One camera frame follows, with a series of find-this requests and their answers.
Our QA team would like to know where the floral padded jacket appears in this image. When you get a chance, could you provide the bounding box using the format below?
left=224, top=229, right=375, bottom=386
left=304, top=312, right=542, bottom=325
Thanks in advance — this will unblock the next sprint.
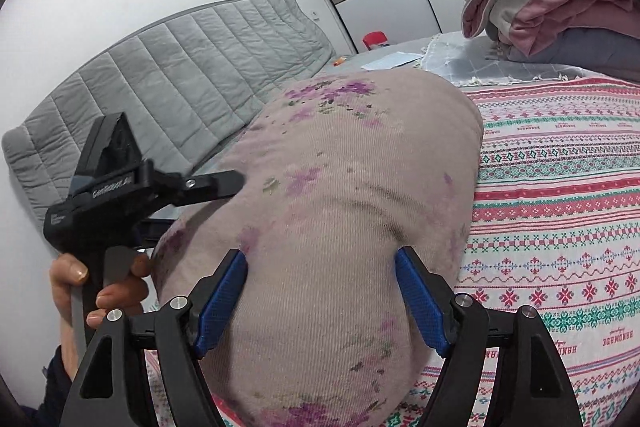
left=150, top=68, right=485, bottom=427

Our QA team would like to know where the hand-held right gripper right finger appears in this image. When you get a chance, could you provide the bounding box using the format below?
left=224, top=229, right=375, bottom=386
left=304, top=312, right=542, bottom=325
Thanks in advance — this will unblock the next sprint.
left=395, top=246, right=583, bottom=427

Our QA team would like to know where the white paper sheet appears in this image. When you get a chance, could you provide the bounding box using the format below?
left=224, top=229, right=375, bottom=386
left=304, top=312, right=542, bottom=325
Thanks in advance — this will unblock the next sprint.
left=360, top=51, right=425, bottom=72

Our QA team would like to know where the grey quilted headboard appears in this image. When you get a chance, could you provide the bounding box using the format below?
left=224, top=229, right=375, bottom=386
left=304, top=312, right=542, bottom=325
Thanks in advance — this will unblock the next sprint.
left=1, top=0, right=337, bottom=208

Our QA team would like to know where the grey-blue folded duvet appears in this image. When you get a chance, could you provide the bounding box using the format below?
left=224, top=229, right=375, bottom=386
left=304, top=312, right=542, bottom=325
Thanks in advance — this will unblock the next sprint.
left=505, top=27, right=640, bottom=82

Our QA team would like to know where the person's left forearm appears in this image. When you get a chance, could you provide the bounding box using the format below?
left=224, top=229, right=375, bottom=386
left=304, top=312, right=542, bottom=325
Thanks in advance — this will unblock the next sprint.
left=42, top=317, right=88, bottom=408

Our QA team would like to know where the person's left hand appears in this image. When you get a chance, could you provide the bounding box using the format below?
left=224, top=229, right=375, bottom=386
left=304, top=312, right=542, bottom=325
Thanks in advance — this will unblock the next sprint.
left=49, top=255, right=151, bottom=331

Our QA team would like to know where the patterned striped bedspread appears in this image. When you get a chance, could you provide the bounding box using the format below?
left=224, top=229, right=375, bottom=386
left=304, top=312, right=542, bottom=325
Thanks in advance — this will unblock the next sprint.
left=142, top=74, right=640, bottom=427

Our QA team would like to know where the white fringed lace cloth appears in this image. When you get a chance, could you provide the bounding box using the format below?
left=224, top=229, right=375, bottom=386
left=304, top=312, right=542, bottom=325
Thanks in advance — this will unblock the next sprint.
left=412, top=33, right=581, bottom=88

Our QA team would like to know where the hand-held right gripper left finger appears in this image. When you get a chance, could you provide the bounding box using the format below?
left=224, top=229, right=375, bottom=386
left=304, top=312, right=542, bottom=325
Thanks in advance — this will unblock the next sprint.
left=59, top=249, right=249, bottom=427

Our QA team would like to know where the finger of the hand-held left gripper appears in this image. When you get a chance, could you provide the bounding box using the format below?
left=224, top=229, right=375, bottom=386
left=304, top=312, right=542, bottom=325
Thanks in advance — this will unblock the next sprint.
left=131, top=217, right=177, bottom=253
left=150, top=170, right=246, bottom=210

